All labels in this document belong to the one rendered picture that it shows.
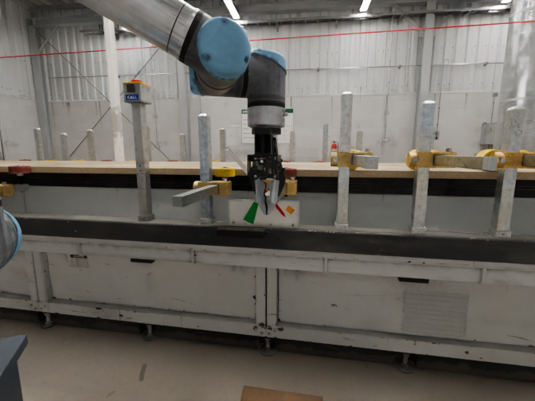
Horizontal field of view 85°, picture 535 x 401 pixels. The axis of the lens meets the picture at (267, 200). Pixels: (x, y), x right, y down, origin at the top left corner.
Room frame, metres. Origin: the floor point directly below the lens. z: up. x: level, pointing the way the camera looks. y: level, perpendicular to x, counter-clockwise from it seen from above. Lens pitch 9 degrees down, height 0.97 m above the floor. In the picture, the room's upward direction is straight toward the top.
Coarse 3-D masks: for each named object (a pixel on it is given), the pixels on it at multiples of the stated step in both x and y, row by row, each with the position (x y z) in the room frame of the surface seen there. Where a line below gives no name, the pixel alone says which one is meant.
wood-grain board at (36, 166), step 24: (0, 168) 1.44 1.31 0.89; (48, 168) 1.39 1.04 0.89; (72, 168) 1.37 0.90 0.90; (96, 168) 1.34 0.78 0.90; (120, 168) 1.32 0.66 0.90; (168, 168) 1.28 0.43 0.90; (192, 168) 1.27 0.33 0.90; (240, 168) 1.27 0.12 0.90; (312, 168) 1.27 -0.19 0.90; (336, 168) 1.27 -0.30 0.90; (360, 168) 1.27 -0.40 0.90; (384, 168) 1.27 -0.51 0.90; (408, 168) 1.27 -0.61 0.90; (432, 168) 1.27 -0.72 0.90; (456, 168) 1.27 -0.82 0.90
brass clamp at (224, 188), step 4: (196, 184) 1.09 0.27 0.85; (200, 184) 1.08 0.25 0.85; (204, 184) 1.07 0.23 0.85; (208, 184) 1.07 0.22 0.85; (212, 184) 1.07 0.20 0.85; (216, 184) 1.07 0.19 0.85; (220, 184) 1.06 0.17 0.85; (224, 184) 1.06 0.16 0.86; (228, 184) 1.08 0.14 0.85; (196, 188) 1.07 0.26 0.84; (220, 188) 1.06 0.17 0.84; (224, 188) 1.06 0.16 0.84; (228, 188) 1.07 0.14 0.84; (220, 192) 1.06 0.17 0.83; (224, 192) 1.06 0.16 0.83; (228, 192) 1.07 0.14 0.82
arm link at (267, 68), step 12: (252, 60) 0.68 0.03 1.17; (264, 60) 0.68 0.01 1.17; (276, 60) 0.68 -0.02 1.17; (252, 72) 0.67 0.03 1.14; (264, 72) 0.68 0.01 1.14; (276, 72) 0.69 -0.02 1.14; (252, 84) 0.68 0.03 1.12; (264, 84) 0.68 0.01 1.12; (276, 84) 0.69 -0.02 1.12; (252, 96) 0.69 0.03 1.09; (264, 96) 0.68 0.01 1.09; (276, 96) 0.69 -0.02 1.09
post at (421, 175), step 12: (420, 108) 0.98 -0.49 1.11; (432, 108) 0.95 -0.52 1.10; (420, 120) 0.97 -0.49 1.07; (432, 120) 0.95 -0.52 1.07; (420, 132) 0.96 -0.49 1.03; (432, 132) 0.95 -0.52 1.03; (420, 144) 0.95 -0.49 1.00; (420, 168) 0.95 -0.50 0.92; (420, 180) 0.95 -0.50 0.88; (420, 192) 0.95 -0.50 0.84; (420, 204) 0.95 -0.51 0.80; (420, 216) 0.95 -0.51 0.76
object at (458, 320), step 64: (64, 192) 1.44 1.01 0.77; (128, 192) 1.38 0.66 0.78; (320, 192) 1.22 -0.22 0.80; (384, 192) 1.18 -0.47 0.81; (448, 192) 1.13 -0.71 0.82; (64, 256) 1.49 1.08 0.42; (64, 320) 1.49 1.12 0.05; (128, 320) 1.39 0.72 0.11; (192, 320) 1.33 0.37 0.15; (256, 320) 1.27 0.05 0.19; (320, 320) 1.25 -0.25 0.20; (384, 320) 1.20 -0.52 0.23; (448, 320) 1.15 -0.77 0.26; (512, 320) 1.11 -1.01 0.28
